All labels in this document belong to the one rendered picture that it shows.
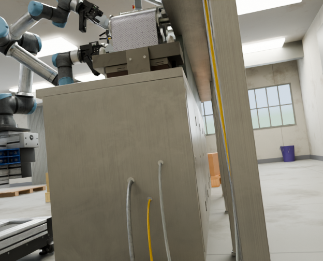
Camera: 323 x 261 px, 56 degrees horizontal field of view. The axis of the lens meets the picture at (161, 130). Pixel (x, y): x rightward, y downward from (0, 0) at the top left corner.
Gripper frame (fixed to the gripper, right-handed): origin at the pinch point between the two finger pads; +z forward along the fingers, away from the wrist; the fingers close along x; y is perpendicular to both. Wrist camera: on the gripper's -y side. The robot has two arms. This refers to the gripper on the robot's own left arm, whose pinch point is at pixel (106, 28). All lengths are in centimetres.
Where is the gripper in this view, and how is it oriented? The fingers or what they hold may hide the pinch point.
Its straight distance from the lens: 177.9
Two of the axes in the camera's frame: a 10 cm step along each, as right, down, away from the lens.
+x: 1.7, 0.6, 9.8
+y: 5.5, -8.4, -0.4
